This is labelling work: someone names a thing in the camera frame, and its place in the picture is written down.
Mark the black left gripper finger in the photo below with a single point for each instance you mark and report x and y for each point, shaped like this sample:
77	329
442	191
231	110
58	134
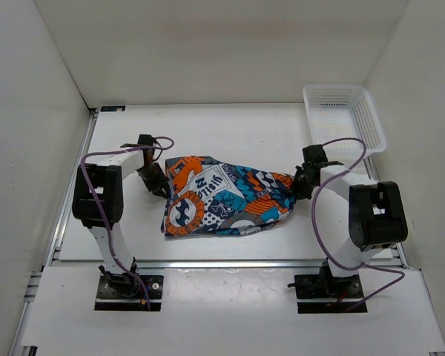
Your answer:
162	192
161	180

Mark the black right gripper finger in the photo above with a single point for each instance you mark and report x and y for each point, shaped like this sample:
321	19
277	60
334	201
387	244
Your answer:
302	193
298	182

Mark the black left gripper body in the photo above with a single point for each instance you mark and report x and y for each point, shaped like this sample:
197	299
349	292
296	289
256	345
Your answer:
149	175

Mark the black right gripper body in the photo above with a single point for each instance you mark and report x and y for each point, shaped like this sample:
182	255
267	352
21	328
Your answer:
302	170

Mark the colourful patterned shorts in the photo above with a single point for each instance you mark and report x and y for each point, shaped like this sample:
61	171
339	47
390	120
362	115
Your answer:
207	196

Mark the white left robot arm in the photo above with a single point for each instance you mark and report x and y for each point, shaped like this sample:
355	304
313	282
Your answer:
98	199

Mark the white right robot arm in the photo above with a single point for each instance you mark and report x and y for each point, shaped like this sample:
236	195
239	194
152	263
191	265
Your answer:
376	218

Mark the white perforated plastic basket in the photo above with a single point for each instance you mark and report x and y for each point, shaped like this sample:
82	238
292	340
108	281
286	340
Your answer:
341	111

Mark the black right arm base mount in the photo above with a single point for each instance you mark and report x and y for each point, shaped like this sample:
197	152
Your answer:
323	294

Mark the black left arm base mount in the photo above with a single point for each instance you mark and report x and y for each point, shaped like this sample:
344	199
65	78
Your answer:
110	297

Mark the aluminium right frame rail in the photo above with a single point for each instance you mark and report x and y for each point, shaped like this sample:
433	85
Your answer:
389	199

